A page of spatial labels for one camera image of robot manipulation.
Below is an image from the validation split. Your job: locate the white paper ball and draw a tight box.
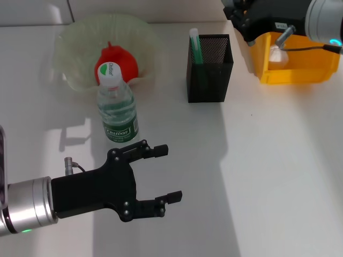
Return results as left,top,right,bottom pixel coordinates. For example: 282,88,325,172
269,44,290,66

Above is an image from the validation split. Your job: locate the pale green wavy fruit plate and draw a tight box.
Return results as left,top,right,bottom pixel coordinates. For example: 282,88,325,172
52,13,165,93

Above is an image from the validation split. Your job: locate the green utility knife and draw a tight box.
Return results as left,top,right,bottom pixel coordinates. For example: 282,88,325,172
189,28,208,90

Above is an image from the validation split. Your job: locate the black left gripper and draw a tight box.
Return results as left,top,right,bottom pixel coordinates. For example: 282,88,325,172
50,139,183,223

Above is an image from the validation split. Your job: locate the gripper connector cable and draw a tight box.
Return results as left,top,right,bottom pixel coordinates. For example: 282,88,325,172
275,25,343,56
63,157,88,176

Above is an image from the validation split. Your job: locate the black mesh pen holder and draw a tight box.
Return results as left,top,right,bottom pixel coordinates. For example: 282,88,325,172
186,34,234,104

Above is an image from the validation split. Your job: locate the red-orange round fruit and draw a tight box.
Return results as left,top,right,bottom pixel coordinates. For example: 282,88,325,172
94,41,139,86

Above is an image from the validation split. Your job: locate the clear water bottle green label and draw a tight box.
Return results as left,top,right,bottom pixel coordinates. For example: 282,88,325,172
96,62,140,145

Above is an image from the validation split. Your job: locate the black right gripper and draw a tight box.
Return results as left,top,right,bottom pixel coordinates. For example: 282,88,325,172
223,0,309,47

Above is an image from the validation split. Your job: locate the yellow plastic bin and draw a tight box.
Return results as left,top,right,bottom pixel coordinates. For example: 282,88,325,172
248,31,341,85

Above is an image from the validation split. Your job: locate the left gripper connector cable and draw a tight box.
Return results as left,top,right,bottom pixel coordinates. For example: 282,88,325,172
63,157,88,176

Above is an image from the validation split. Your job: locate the right gripper connector cable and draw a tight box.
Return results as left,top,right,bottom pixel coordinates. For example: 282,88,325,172
275,25,343,56

